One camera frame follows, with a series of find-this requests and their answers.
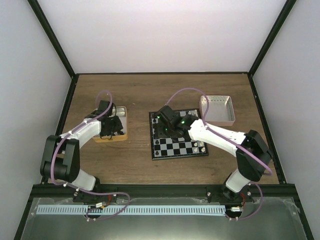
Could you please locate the yellow metal tin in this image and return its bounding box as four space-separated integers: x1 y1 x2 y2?
92 106 129 143

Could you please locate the light blue cable duct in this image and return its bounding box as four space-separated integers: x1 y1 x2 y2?
36 204 226 216

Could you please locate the black white chessboard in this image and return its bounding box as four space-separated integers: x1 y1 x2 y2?
149 112 209 161

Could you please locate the black aluminium frame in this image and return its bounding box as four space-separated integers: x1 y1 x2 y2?
13 0 315 240

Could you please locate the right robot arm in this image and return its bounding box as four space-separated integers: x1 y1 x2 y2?
154 105 273 202

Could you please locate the pink metal tin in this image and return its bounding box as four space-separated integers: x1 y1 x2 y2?
204 95 236 127

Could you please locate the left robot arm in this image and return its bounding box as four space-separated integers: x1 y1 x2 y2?
40 100 128 202

